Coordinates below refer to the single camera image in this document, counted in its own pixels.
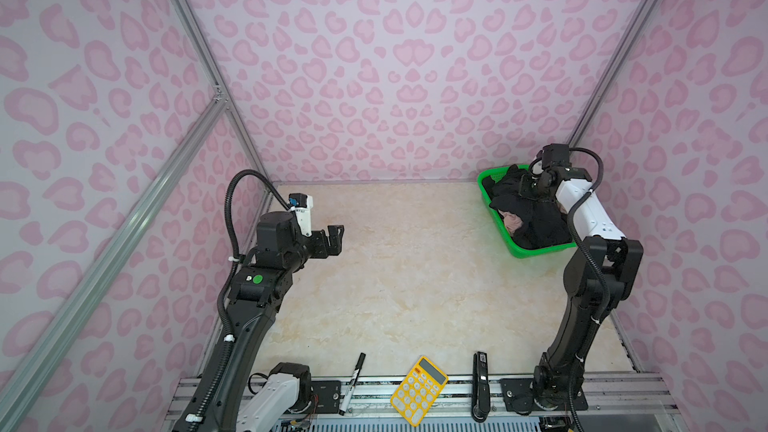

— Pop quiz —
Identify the pink garment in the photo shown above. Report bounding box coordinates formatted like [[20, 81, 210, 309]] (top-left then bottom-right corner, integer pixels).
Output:
[[500, 211, 523, 235]]

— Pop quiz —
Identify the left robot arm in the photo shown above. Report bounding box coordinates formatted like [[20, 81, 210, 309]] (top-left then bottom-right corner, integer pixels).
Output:
[[173, 211, 345, 431]]

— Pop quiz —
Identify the green plastic laundry basket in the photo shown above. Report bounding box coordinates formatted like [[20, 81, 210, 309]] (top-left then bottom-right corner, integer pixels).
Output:
[[477, 165, 575, 259]]

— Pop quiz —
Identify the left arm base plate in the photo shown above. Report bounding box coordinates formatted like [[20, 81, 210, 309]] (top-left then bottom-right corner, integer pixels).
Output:
[[311, 380, 342, 415]]

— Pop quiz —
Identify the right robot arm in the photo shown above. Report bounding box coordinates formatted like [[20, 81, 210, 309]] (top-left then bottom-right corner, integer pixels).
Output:
[[530, 166, 643, 411]]

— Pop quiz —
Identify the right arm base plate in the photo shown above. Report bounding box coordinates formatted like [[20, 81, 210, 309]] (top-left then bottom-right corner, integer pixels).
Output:
[[499, 378, 589, 416]]

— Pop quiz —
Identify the black stapler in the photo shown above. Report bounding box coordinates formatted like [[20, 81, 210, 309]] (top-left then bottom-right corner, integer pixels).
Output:
[[471, 351, 491, 423]]

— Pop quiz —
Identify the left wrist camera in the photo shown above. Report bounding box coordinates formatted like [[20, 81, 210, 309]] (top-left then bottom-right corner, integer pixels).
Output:
[[289, 193, 314, 237]]

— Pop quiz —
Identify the black marker pen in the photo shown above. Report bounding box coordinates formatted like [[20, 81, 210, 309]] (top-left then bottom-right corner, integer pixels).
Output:
[[338, 352, 366, 416]]

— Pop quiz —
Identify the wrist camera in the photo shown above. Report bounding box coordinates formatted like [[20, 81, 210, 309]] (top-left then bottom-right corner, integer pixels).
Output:
[[289, 193, 314, 237], [529, 143, 571, 174]]

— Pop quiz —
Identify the yellow calculator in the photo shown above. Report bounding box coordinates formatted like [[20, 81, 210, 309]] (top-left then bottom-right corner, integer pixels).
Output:
[[390, 356, 449, 427]]

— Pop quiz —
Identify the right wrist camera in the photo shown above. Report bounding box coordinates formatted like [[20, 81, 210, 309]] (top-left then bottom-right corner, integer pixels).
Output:
[[529, 143, 571, 174]]

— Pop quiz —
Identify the black shirt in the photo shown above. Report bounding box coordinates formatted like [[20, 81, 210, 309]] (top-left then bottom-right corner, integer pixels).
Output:
[[481, 165, 572, 250]]

